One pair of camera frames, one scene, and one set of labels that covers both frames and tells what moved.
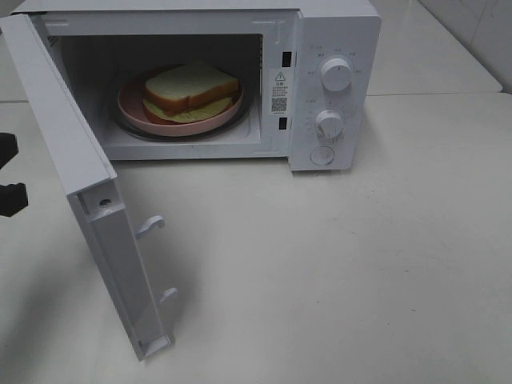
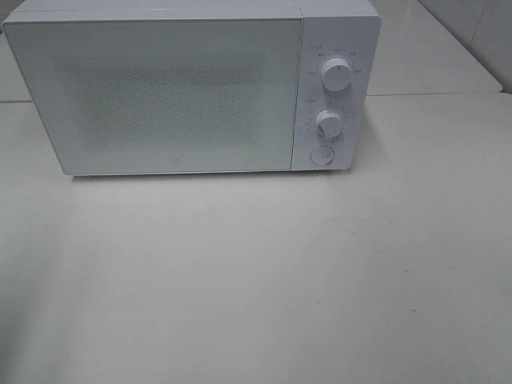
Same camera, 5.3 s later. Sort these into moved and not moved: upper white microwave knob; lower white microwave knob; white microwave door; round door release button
Moved: white microwave door
Not moved: upper white microwave knob; lower white microwave knob; round door release button
